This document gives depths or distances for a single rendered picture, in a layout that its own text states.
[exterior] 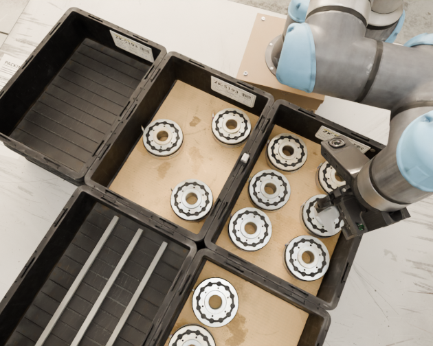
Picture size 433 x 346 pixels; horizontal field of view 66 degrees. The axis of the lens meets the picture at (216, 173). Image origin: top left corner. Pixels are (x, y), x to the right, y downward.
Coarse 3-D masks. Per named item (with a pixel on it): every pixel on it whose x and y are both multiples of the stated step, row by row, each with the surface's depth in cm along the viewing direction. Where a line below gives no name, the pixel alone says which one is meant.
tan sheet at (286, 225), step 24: (312, 144) 88; (264, 168) 86; (312, 168) 86; (312, 192) 84; (288, 216) 82; (216, 240) 80; (288, 240) 80; (336, 240) 81; (264, 264) 78; (312, 288) 77
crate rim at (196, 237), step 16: (160, 64) 83; (192, 64) 84; (240, 80) 82; (144, 96) 80; (272, 96) 81; (128, 112) 79; (256, 128) 80; (112, 144) 76; (96, 160) 75; (240, 160) 77; (112, 192) 73; (224, 192) 73; (144, 208) 72; (176, 224) 71; (208, 224) 71; (192, 240) 70
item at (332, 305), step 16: (272, 112) 80; (304, 112) 80; (336, 128) 79; (256, 144) 77; (368, 144) 78; (240, 176) 75; (224, 208) 74; (208, 240) 70; (224, 256) 69; (352, 256) 70; (256, 272) 68; (288, 288) 67; (336, 288) 68; (320, 304) 67; (336, 304) 67
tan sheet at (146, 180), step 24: (168, 96) 92; (192, 96) 92; (192, 120) 90; (192, 144) 88; (216, 144) 88; (144, 168) 85; (168, 168) 85; (192, 168) 86; (216, 168) 86; (120, 192) 83; (144, 192) 83; (168, 192) 83; (216, 192) 84; (168, 216) 82
